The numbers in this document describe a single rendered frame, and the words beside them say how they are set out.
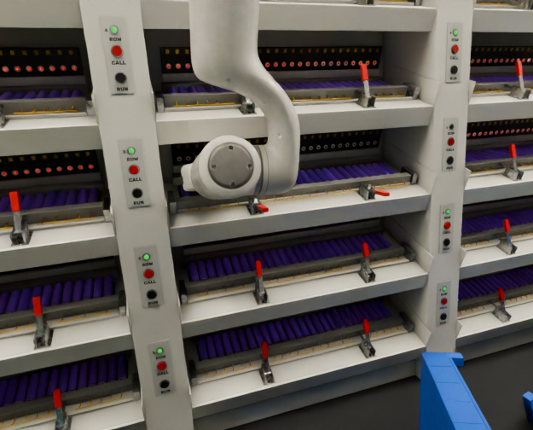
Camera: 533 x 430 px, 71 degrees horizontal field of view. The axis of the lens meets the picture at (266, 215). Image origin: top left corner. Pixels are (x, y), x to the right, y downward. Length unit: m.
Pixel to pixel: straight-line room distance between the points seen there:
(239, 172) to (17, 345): 0.57
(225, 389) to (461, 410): 0.48
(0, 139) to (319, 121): 0.57
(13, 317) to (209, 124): 0.53
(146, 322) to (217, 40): 0.54
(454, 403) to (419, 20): 0.76
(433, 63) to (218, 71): 0.58
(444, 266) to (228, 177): 0.70
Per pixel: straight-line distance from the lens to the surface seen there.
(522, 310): 1.36
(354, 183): 0.90
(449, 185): 1.00
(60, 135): 0.74
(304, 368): 0.98
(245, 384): 0.95
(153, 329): 0.82
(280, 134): 0.55
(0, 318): 0.91
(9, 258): 0.80
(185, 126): 0.73
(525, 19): 1.16
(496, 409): 1.15
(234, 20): 0.51
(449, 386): 0.84
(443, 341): 1.14
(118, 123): 0.73
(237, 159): 0.50
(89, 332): 0.85
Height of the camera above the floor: 0.69
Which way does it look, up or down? 13 degrees down
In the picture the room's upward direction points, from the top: 4 degrees counter-clockwise
